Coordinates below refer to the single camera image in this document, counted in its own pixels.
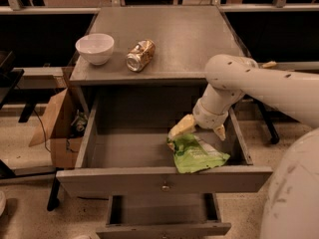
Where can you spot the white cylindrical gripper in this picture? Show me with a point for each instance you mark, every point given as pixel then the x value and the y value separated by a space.
pixel 206 118

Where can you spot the green rice chip bag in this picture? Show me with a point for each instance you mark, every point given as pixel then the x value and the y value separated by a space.
pixel 192 154

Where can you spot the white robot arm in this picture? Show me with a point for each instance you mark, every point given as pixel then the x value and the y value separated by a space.
pixel 291 209

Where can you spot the brass drawer knob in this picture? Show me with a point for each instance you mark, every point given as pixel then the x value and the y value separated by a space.
pixel 165 187

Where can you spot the grey open top drawer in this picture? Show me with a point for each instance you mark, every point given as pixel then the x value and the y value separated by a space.
pixel 124 148

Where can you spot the grey lower drawer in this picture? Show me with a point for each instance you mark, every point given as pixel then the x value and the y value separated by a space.
pixel 163 216

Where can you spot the grey wooden cabinet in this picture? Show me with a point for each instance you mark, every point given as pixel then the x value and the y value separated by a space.
pixel 185 38

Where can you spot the small yellow foam scrap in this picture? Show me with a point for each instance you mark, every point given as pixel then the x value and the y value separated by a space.
pixel 269 65

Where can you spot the crushed gold soda can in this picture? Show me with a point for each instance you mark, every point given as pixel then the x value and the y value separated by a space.
pixel 140 55

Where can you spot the white ceramic bowl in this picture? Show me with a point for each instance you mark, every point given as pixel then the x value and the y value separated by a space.
pixel 96 48

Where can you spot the brown cardboard box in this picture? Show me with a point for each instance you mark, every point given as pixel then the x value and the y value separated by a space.
pixel 56 128

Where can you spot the black table leg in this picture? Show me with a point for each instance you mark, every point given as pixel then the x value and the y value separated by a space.
pixel 53 201

